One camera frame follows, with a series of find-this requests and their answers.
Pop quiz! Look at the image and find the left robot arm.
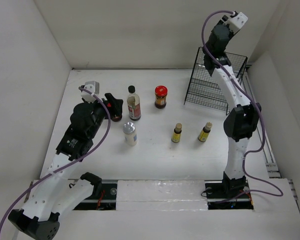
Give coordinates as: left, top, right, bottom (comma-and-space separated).
8, 90, 124, 240

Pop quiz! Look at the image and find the tall red-lid sauce jar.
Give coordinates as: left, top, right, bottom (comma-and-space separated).
154, 85, 168, 109

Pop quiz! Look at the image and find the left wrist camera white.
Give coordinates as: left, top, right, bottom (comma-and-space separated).
79, 81, 100, 103

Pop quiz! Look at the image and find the black wire rack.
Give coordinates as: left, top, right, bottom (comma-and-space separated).
184, 47, 248, 114

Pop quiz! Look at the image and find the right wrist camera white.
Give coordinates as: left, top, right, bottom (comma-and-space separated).
223, 11, 249, 35

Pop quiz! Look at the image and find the short red-lid sauce jar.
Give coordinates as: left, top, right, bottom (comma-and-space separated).
111, 115, 123, 122

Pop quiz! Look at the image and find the small yellow bottle right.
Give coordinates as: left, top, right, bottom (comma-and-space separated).
198, 122, 213, 142

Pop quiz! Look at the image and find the purple cable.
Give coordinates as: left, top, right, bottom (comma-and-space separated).
0, 86, 112, 240
201, 9, 284, 205

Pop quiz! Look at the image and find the white shaker silver lid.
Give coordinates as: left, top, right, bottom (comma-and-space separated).
122, 122, 137, 146

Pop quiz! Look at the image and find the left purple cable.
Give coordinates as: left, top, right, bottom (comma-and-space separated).
0, 86, 112, 240

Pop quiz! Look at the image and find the small yellow bottle left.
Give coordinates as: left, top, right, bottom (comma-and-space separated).
171, 123, 182, 143

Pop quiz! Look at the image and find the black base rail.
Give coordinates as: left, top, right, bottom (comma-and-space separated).
75, 180, 254, 212

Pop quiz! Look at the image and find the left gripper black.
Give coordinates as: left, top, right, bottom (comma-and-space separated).
85, 93, 122, 138

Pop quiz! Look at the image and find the small yellow bottle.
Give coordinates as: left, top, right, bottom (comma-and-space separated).
198, 122, 213, 142
171, 123, 182, 143

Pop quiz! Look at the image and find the soy sauce bottle black cap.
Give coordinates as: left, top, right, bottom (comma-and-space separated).
127, 85, 141, 121

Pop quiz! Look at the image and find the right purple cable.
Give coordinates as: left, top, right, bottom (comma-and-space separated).
201, 9, 284, 205

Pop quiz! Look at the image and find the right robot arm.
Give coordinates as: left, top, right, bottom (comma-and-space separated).
202, 20, 261, 199

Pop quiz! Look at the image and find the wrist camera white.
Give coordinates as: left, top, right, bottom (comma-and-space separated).
223, 11, 249, 35
79, 81, 100, 103

